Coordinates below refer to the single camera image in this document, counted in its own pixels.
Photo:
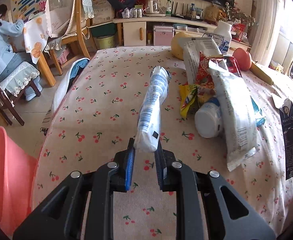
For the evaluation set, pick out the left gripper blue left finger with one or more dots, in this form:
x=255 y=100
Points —
x=122 y=179

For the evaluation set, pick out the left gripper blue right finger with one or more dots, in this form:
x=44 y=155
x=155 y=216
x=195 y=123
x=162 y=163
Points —
x=164 y=168

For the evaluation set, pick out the white blue striped wrapper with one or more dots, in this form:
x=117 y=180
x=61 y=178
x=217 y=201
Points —
x=149 y=121

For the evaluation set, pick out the red snack packet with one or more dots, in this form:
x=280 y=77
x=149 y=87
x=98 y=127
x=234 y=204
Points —
x=204 y=80

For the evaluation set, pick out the pink plastic trash bin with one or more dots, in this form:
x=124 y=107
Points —
x=17 y=170

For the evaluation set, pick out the dark printed leaflet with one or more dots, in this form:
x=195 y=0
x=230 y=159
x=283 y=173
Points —
x=286 y=115

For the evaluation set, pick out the long white snack wrapper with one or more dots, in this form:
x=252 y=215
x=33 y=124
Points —
x=238 y=115

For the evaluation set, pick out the cherry print tablecloth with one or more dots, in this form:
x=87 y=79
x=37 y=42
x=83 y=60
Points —
x=99 y=114

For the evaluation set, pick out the yellow banana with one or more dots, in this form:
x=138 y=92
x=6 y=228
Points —
x=261 y=74

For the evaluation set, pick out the yellow snack wrapper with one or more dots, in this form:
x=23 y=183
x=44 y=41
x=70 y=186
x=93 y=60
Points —
x=189 y=100

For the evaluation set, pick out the red apple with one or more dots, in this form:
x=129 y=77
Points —
x=243 y=58

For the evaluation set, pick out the white blue cloth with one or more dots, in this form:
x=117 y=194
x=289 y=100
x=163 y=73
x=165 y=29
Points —
x=75 y=70

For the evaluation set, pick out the white milk bottle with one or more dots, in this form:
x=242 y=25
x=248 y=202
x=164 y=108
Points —
x=222 y=36

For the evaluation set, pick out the yellow pear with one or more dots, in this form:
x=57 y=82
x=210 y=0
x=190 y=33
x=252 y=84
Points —
x=177 y=50

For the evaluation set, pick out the pink storage box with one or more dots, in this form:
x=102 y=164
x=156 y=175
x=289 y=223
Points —
x=163 y=35

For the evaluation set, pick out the green waste bin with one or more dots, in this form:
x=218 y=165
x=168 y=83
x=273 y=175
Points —
x=105 y=42

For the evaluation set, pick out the dark wooden chair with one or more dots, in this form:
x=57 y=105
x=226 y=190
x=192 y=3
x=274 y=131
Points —
x=13 y=88

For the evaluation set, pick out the light wooden chair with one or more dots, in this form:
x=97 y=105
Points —
x=67 y=22

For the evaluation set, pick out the cream TV cabinet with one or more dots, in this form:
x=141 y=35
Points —
x=139 y=31

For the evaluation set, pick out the electric kettle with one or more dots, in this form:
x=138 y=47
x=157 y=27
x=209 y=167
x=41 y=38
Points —
x=153 y=8

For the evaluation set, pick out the orange print dining table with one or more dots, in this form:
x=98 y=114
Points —
x=36 y=35

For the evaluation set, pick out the seated person in blue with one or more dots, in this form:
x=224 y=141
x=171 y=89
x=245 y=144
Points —
x=9 y=60

